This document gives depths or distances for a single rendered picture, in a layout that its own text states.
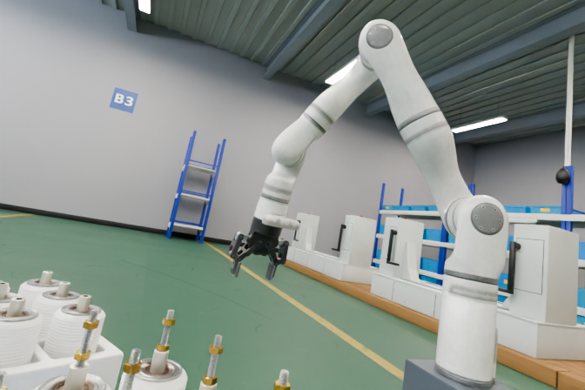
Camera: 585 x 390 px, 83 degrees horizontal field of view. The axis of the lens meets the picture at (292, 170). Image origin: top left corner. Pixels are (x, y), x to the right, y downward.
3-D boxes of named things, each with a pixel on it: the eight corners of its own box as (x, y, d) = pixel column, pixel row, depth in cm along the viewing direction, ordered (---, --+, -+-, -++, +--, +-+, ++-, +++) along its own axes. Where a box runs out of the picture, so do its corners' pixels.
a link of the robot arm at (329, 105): (305, 115, 83) (298, 105, 75) (378, 32, 80) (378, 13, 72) (332, 137, 81) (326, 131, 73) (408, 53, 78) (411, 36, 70)
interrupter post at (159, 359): (166, 374, 51) (171, 352, 51) (151, 377, 49) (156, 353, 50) (162, 368, 52) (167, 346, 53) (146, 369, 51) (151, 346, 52)
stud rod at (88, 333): (75, 373, 41) (92, 312, 43) (72, 370, 42) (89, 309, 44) (84, 372, 42) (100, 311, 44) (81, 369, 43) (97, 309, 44)
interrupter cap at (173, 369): (189, 380, 50) (190, 375, 50) (137, 387, 46) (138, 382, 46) (172, 359, 56) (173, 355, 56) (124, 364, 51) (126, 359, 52)
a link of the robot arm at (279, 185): (268, 194, 85) (257, 194, 76) (285, 137, 85) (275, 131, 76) (293, 202, 83) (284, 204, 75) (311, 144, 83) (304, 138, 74)
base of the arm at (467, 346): (458, 365, 65) (466, 277, 68) (503, 388, 57) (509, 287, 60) (423, 364, 62) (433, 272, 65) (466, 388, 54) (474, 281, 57)
